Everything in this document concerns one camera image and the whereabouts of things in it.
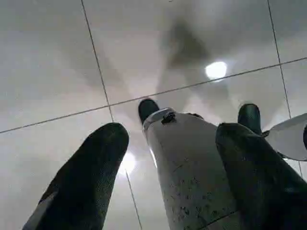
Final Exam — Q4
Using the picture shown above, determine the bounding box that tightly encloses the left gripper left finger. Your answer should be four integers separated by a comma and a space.
22, 122, 130, 230

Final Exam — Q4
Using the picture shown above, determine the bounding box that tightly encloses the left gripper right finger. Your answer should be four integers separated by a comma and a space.
215, 122, 307, 230

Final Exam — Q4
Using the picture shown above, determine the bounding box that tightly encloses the white robot right leg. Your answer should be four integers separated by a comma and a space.
263, 113, 307, 161

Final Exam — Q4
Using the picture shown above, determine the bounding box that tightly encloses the black robot right foot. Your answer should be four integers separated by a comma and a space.
238, 103, 262, 136

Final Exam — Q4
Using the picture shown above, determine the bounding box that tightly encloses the black robot foot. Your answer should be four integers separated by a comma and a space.
238, 103, 262, 136
138, 98, 160, 126

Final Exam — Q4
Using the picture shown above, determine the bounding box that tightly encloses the black robot left foot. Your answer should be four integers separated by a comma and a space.
138, 98, 160, 126

